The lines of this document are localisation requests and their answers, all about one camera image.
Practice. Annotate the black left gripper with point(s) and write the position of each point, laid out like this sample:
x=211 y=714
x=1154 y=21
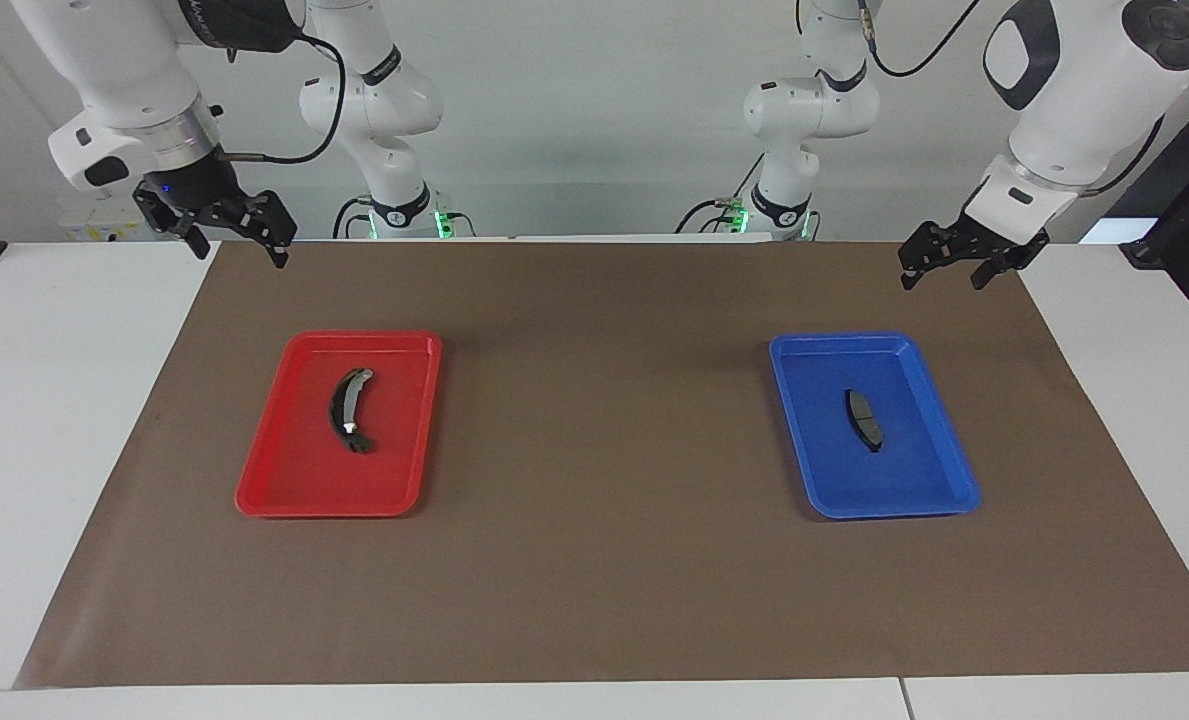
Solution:
x=964 y=245

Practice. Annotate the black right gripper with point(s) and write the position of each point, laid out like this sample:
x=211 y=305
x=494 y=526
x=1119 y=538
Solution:
x=199 y=190

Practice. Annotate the small grey brake pad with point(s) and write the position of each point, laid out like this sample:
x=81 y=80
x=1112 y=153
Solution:
x=863 y=415

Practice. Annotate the curved dark brake pad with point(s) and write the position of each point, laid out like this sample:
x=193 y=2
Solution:
x=338 y=412

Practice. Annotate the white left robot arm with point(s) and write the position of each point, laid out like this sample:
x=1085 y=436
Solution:
x=1084 y=110

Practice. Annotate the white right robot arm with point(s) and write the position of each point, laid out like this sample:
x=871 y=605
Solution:
x=134 y=70

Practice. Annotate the white box with yellow label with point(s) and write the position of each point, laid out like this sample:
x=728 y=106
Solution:
x=104 y=222

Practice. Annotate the blue plastic tray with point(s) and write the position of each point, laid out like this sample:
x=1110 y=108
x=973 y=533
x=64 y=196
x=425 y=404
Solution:
x=914 y=470

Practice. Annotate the red plastic tray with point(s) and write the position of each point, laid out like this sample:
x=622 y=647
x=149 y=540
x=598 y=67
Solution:
x=294 y=470

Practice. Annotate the brown table mat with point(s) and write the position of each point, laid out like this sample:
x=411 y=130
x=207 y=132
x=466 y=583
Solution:
x=594 y=580

